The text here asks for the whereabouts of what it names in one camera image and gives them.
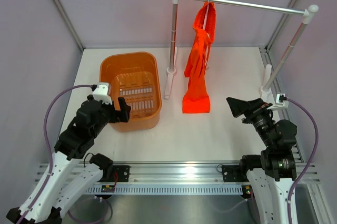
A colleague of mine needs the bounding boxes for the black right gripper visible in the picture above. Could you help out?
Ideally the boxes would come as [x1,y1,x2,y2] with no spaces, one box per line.
[227,96,275,148]

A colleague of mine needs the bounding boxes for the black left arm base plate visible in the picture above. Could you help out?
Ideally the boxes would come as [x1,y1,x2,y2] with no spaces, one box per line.
[100,165,130,182]

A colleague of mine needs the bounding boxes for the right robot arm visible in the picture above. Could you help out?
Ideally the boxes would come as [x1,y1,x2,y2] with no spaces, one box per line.
[226,97,298,223]

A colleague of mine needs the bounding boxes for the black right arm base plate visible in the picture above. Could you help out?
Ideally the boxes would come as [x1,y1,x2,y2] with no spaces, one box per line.
[215,164,248,182]

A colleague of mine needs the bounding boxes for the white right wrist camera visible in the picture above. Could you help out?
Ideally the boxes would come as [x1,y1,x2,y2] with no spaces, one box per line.
[267,93,289,111]

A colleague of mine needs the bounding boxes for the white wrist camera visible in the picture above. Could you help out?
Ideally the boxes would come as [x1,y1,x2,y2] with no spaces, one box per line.
[92,82,112,105]
[267,93,289,111]

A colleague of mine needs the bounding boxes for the orange plastic basket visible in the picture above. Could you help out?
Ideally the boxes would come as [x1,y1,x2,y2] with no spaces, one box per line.
[100,52,162,133]

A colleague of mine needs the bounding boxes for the orange shorts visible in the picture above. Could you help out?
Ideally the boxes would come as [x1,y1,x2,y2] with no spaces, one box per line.
[182,2,216,114]

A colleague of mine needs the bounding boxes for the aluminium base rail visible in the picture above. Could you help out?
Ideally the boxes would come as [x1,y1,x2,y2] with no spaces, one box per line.
[34,162,321,184]

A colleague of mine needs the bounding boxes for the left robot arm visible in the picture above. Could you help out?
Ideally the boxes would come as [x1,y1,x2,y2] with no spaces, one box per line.
[6,95,131,223]

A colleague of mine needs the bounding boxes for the white slotted cable duct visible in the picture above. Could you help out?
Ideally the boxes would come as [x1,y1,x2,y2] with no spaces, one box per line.
[84,184,243,195]

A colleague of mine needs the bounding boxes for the white and metal clothes rack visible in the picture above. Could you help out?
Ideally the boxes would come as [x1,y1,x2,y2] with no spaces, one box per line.
[164,0,319,101]

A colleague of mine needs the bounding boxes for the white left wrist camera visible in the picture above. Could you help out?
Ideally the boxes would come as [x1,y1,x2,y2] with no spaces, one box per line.
[92,82,112,105]

